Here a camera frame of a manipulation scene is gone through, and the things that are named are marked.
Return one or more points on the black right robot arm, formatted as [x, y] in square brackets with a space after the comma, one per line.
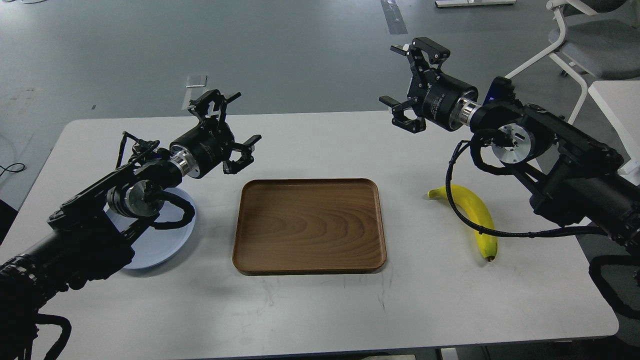
[573, 178]

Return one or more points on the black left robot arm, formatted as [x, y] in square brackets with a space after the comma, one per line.
[93, 233]

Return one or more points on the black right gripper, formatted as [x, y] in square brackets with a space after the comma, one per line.
[433, 95]

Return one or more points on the brown wooden tray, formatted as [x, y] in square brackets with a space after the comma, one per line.
[304, 226]

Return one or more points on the white side table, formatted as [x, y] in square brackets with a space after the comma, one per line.
[619, 100]

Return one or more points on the light blue plate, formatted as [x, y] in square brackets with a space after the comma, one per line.
[154, 246]

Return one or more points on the white grey office chair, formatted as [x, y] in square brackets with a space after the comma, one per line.
[607, 49]

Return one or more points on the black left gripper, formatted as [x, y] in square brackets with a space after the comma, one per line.
[211, 143]

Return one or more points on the white furniture base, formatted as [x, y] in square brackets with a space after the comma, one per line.
[442, 4]

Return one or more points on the yellow banana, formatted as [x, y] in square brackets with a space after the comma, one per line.
[477, 212]

